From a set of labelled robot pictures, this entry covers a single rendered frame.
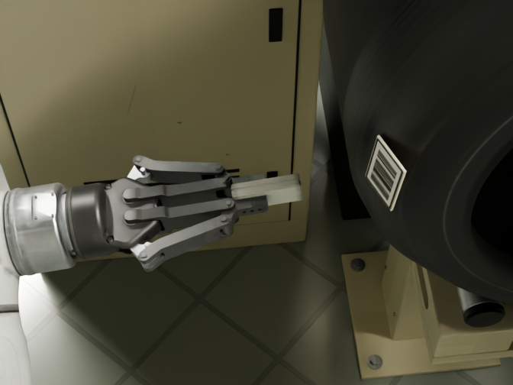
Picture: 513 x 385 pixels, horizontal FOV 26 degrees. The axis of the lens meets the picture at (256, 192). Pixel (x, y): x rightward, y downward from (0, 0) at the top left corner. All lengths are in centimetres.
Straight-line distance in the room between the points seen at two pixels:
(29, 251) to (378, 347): 116
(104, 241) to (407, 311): 103
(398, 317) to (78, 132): 68
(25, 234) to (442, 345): 48
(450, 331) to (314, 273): 102
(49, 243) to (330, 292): 118
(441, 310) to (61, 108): 81
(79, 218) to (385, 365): 114
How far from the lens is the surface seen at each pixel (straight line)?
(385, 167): 91
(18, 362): 114
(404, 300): 202
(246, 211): 112
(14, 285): 116
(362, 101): 92
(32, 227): 112
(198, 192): 113
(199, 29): 169
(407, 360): 217
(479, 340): 127
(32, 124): 186
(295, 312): 220
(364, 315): 220
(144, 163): 116
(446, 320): 126
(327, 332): 219
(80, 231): 112
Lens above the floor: 198
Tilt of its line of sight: 58 degrees down
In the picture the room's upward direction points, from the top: straight up
